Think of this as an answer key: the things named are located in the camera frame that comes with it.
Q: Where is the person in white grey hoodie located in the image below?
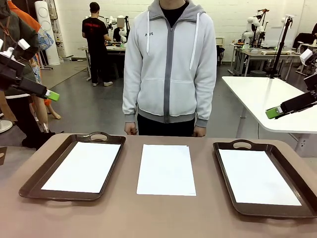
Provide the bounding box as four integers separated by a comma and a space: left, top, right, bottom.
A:
122, 0, 217, 137

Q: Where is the person left hand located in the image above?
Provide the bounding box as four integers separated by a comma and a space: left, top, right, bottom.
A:
193, 125, 207, 138

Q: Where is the white A4 paper stack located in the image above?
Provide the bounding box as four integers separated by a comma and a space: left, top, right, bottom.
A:
136, 144, 197, 197

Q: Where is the white table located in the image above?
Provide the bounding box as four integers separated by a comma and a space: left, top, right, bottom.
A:
221, 75, 317, 157

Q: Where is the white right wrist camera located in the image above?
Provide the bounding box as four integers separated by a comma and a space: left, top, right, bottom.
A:
299, 48, 317, 66

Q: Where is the grey background workbench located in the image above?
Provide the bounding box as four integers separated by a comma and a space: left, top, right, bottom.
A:
229, 43, 306, 76

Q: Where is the person in dark green jacket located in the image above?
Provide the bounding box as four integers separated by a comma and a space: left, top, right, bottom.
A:
0, 0, 56, 150

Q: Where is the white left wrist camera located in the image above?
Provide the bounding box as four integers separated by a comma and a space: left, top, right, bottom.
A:
0, 38, 31, 60

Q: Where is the person left forearm white sleeve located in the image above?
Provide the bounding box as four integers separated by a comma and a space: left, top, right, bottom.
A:
194, 66, 217, 128

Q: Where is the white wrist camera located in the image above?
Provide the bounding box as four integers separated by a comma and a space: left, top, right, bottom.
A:
0, 38, 31, 60
299, 48, 317, 66

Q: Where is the black office chair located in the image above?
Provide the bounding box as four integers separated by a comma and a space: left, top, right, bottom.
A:
293, 32, 315, 51

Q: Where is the person right forearm white sleeve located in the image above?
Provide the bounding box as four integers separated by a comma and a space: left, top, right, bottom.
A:
122, 61, 141, 124

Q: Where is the background workbench with items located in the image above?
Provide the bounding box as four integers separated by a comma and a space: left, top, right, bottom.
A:
78, 42, 127, 80

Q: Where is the seated person in dark clothes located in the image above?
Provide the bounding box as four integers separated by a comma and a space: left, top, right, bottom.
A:
113, 15, 127, 43

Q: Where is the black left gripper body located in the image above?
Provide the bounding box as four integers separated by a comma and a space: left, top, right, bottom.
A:
0, 53, 26, 91

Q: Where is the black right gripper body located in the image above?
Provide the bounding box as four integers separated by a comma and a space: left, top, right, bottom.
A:
304, 73, 317, 93

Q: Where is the white A4 paper sheet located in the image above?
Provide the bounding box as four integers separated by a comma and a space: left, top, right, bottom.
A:
218, 148, 303, 207
41, 141, 122, 194

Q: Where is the white tower air conditioner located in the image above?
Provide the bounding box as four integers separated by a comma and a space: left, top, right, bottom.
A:
34, 0, 61, 66

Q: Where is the person right hand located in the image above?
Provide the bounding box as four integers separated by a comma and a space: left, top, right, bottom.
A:
124, 121, 139, 136

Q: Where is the brown plastic serving tray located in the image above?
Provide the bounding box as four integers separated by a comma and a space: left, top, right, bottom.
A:
212, 139, 317, 219
19, 131, 126, 202

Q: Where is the man in black t-shirt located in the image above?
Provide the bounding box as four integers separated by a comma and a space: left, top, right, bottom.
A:
82, 1, 114, 87

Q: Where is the black tripod stand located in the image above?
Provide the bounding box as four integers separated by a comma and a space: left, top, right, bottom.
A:
268, 16, 294, 79

